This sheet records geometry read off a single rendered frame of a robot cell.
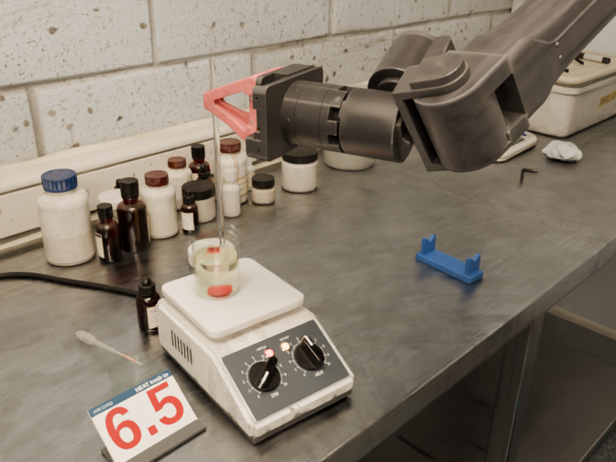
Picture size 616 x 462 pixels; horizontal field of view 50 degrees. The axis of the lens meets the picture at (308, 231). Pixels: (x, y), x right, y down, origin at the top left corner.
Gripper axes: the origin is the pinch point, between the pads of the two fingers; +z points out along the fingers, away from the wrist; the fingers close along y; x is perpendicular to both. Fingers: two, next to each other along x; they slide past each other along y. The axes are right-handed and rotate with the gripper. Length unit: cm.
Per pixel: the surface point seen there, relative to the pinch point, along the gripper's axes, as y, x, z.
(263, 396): 7.6, 26.2, -9.6
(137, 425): 15.1, 28.1, -0.1
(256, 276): -4.8, 21.3, -1.0
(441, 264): -32.6, 29.4, -14.5
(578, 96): -110, 21, -20
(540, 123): -110, 28, -13
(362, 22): -91, 6, 26
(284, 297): -2.4, 21.4, -6.2
